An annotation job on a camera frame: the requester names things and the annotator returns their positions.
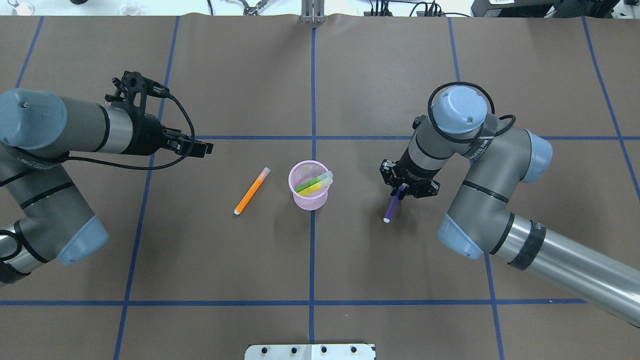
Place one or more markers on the yellow highlighter pen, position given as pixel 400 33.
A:
pixel 309 188

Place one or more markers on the purple highlighter pen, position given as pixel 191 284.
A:
pixel 394 202

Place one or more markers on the white mounting plate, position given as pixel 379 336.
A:
pixel 335 351

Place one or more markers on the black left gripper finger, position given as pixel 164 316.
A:
pixel 196 149
pixel 175 135

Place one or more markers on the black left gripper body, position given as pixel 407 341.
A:
pixel 148 135

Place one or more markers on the pink mesh pen holder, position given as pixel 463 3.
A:
pixel 301 173

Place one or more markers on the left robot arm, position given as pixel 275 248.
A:
pixel 39 130

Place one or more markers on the aluminium frame post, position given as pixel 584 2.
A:
pixel 313 12

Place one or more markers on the orange highlighter pen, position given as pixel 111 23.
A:
pixel 247 197

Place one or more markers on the green highlighter pen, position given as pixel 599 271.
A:
pixel 324 175

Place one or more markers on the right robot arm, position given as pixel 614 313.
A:
pixel 461 120

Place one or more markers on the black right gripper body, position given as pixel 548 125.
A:
pixel 414 171

